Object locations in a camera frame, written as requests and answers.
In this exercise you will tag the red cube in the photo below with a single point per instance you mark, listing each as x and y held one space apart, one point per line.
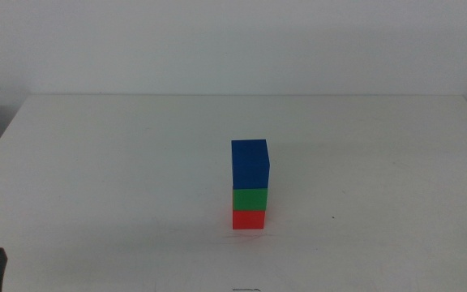
248 220

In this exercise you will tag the green cube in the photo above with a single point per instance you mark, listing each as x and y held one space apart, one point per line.
249 199

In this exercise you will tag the blue cube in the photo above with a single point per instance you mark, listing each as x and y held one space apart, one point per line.
249 164

